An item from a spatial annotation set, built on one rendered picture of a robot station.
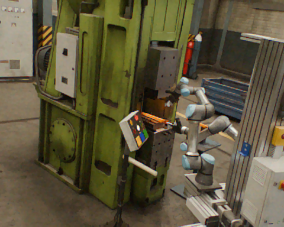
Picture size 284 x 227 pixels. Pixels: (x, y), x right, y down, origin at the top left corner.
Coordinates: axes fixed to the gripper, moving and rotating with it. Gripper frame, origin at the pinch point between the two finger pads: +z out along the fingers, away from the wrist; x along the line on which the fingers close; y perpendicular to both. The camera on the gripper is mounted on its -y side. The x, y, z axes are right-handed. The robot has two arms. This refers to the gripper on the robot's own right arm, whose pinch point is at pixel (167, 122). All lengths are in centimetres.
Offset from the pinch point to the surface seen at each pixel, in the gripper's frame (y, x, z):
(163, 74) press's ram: -51, -8, 8
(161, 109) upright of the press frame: -2.1, 22.7, 27.1
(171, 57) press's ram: -68, 1, 7
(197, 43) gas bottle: -13, 633, 383
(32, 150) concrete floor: 98, -38, 197
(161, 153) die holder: 38.4, 0.5, 3.5
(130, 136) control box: -5, -71, -13
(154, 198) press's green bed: 95, 0, 5
